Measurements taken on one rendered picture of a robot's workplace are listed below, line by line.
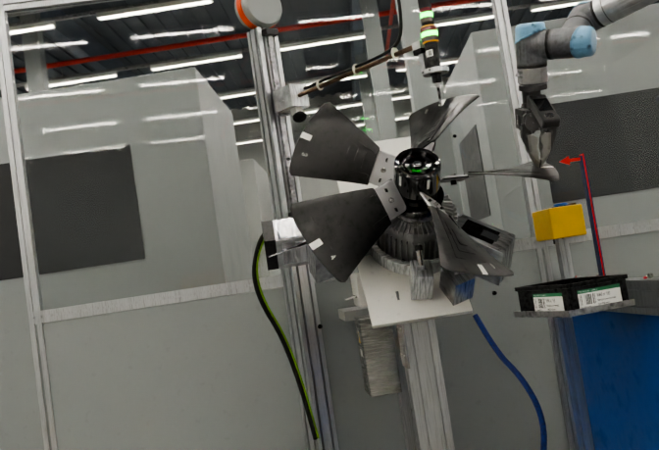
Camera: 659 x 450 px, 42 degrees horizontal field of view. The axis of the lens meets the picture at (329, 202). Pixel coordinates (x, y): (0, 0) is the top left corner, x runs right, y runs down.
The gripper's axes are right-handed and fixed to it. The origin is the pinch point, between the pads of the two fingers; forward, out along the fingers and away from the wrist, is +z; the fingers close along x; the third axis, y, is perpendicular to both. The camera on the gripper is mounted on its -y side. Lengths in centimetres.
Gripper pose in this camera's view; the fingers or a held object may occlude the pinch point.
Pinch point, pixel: (539, 163)
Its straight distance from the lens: 227.0
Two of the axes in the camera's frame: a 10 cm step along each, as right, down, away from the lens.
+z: 1.1, 9.7, 2.2
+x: -9.9, 1.3, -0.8
